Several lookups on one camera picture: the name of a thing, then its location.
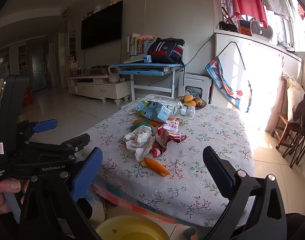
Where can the row of books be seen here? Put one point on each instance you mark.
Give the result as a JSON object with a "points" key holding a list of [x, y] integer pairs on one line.
{"points": [[138, 44]]}

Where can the light blue milk carton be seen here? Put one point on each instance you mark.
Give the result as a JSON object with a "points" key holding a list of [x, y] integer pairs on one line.
{"points": [[153, 110]]}

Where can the floral white tablecloth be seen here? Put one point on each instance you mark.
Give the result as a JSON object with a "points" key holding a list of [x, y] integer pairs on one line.
{"points": [[189, 192]]}

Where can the red hanging garment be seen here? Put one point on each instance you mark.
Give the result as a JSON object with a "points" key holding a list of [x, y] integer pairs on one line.
{"points": [[252, 8]]}

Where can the red white snack wrapper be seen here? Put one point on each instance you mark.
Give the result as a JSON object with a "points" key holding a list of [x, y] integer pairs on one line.
{"points": [[166, 133]]}

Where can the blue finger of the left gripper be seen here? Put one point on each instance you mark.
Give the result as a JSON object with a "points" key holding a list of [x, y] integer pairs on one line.
{"points": [[45, 126]]}

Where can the orange peel under carton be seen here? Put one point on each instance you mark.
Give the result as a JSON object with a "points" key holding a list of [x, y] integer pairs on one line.
{"points": [[152, 122]]}

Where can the brown pastry on plate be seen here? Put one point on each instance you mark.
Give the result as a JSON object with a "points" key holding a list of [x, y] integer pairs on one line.
{"points": [[198, 101]]}

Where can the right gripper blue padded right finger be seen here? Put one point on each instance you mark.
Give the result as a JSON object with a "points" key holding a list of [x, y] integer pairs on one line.
{"points": [[221, 172]]}

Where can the white radio on sill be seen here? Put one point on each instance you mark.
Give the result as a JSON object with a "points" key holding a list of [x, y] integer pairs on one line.
{"points": [[260, 32]]}

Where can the wooden chair with cushion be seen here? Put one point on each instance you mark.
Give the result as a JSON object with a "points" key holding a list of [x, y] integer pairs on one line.
{"points": [[291, 95]]}

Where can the clear plastic water bottle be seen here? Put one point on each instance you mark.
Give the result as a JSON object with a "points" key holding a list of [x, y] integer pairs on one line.
{"points": [[175, 106]]}

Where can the red object on floor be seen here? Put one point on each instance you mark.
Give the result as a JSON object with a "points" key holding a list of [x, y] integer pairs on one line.
{"points": [[27, 98]]}

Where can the blue kids study desk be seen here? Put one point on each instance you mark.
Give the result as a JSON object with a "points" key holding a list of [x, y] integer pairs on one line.
{"points": [[147, 69]]}

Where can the person's left hand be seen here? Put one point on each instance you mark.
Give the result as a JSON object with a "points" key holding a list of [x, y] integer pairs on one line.
{"points": [[11, 186]]}

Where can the pink kettlebell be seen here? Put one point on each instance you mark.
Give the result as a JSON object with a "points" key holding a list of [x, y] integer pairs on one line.
{"points": [[113, 76]]}

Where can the green plush toy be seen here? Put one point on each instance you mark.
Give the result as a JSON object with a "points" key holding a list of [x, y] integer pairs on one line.
{"points": [[142, 124]]}

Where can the yellow plastic trash bin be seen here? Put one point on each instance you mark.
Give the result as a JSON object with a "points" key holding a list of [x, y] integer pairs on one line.
{"points": [[131, 227]]}

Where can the white tissue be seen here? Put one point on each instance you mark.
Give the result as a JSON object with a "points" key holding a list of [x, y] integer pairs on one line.
{"points": [[140, 141]]}

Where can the orange peel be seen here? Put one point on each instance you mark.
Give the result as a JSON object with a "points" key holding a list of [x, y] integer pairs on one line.
{"points": [[152, 122], [154, 166]]}

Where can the navy red school backpack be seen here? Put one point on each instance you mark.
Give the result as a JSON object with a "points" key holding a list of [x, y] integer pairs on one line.
{"points": [[167, 50]]}

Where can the white TV cabinet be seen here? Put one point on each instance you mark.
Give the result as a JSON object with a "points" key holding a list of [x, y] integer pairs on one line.
{"points": [[99, 87]]}

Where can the black wall television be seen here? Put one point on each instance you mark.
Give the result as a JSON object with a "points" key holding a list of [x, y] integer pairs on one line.
{"points": [[103, 26]]}

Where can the yellow orange fruit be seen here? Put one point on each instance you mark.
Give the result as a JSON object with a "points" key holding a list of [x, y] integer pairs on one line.
{"points": [[188, 100]]}

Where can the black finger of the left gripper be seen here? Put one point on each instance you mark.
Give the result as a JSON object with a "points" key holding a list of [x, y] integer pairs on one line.
{"points": [[70, 146]]}

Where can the white air purifier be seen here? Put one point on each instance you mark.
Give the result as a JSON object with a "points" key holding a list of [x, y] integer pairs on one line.
{"points": [[197, 85]]}

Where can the orange peel front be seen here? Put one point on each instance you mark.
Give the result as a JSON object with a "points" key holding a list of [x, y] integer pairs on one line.
{"points": [[154, 166]]}

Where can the colourful hanging bag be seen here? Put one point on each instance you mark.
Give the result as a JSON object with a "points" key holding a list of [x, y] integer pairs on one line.
{"points": [[238, 93]]}

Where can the dark fruit plate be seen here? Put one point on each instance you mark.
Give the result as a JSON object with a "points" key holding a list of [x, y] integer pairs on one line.
{"points": [[180, 98]]}

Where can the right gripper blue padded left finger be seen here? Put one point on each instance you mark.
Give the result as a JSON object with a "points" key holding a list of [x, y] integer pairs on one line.
{"points": [[86, 174]]}

